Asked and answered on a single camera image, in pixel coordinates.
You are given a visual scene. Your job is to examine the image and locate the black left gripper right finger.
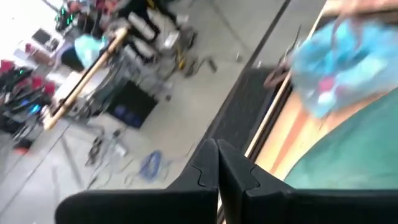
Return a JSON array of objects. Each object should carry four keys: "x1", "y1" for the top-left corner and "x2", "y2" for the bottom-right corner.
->
[{"x1": 217, "y1": 139, "x2": 398, "y2": 224}]

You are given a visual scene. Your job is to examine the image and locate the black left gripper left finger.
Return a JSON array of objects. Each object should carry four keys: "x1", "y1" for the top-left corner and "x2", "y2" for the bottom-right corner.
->
[{"x1": 55, "y1": 138, "x2": 220, "y2": 224}]

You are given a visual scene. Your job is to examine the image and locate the teal cloth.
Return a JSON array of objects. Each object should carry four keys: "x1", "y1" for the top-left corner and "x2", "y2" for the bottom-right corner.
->
[{"x1": 284, "y1": 88, "x2": 398, "y2": 190}]

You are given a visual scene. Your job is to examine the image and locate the red drink bottle white cap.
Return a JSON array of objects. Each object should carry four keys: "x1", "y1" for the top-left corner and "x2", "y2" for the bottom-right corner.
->
[{"x1": 315, "y1": 76, "x2": 340, "y2": 106}]

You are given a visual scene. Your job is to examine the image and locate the black computer tower blue lights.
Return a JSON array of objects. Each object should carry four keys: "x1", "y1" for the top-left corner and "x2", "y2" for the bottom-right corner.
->
[{"x1": 107, "y1": 80, "x2": 159, "y2": 129}]

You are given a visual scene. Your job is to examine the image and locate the wooden pole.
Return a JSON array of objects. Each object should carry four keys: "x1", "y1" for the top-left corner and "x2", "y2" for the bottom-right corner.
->
[{"x1": 43, "y1": 26, "x2": 129, "y2": 131}]

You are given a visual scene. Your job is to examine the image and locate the person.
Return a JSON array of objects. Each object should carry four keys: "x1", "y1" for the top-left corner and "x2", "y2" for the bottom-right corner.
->
[{"x1": 60, "y1": 34, "x2": 108, "y2": 73}]

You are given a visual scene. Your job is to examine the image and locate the blue coiled cable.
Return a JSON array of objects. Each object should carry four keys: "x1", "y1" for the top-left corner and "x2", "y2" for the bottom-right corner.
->
[{"x1": 136, "y1": 149, "x2": 165, "y2": 183}]

